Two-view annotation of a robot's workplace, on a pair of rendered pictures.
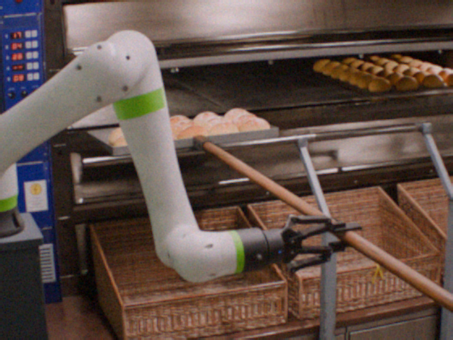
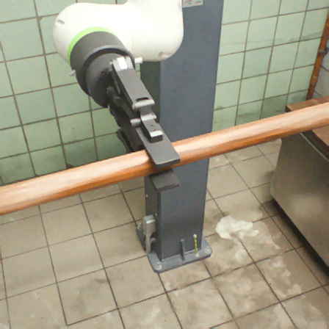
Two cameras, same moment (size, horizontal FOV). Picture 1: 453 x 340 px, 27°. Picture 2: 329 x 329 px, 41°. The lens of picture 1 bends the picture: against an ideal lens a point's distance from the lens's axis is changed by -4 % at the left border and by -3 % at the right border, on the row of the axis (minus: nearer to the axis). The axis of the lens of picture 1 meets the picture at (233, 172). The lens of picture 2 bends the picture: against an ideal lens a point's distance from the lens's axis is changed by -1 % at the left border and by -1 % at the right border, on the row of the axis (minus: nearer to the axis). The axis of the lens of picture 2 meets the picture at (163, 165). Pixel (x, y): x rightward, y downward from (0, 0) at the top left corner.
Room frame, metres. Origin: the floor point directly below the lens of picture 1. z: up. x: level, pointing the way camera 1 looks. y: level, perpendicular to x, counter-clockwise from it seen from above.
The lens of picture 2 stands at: (2.08, -0.64, 1.53)
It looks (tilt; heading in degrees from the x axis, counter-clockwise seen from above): 42 degrees down; 89
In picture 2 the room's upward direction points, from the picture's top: straight up
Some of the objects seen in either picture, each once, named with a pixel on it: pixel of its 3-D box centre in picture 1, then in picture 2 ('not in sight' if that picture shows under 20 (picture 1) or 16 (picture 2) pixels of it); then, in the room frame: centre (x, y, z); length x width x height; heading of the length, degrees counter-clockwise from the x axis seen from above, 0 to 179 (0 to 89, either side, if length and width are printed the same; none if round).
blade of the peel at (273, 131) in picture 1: (179, 129); not in sight; (3.18, 0.17, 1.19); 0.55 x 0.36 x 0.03; 111
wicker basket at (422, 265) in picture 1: (342, 248); not in sight; (3.30, -0.38, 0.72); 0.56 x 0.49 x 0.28; 110
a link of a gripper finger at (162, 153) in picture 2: (345, 227); (157, 145); (2.08, -0.25, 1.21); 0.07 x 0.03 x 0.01; 111
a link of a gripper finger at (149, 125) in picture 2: (334, 222); (148, 120); (2.07, -0.22, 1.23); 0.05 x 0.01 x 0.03; 111
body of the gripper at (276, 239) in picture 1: (281, 245); (117, 90); (2.02, -0.10, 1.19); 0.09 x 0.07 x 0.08; 111
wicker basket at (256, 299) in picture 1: (184, 273); not in sight; (3.10, 0.17, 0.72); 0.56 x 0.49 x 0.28; 109
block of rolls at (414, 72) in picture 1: (388, 71); not in sight; (4.16, -0.68, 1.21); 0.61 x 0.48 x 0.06; 20
